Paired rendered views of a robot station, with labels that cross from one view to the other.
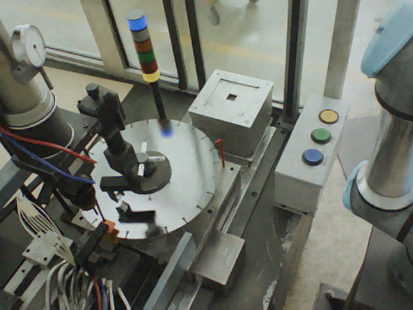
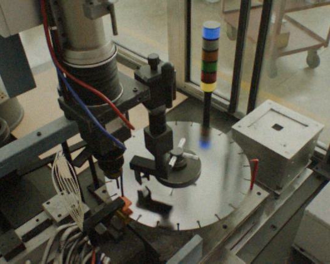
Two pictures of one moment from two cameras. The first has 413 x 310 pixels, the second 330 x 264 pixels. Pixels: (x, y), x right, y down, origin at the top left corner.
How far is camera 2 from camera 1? 14 cm
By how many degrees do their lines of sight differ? 14
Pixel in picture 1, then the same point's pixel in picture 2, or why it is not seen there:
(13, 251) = (37, 200)
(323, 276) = not seen: outside the picture
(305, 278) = not seen: outside the picture
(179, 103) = (223, 123)
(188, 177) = (215, 184)
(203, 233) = (212, 246)
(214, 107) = (257, 131)
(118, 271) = (119, 251)
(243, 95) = (290, 129)
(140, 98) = (190, 109)
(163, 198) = (185, 195)
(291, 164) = (325, 207)
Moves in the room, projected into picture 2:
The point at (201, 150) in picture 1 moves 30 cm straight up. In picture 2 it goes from (235, 164) to (252, 44)
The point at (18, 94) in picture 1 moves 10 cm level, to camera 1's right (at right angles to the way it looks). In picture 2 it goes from (83, 30) to (161, 36)
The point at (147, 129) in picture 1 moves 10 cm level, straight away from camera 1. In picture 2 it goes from (190, 131) to (189, 107)
